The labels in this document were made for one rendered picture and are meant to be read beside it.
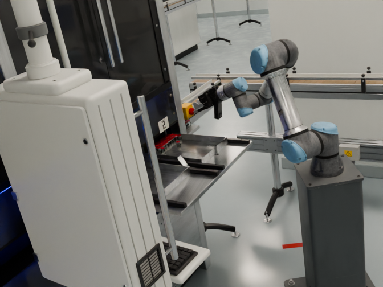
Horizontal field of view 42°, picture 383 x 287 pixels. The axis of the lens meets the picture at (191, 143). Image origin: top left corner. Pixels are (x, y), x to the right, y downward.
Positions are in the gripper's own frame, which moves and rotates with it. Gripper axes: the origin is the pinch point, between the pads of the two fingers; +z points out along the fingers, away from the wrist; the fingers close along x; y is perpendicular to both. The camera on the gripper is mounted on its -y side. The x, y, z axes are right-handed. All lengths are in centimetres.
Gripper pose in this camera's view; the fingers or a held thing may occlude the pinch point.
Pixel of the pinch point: (196, 111)
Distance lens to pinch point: 275.2
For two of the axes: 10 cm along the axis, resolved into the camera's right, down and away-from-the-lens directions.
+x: -5.0, 4.2, -7.6
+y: -5.1, -8.5, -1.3
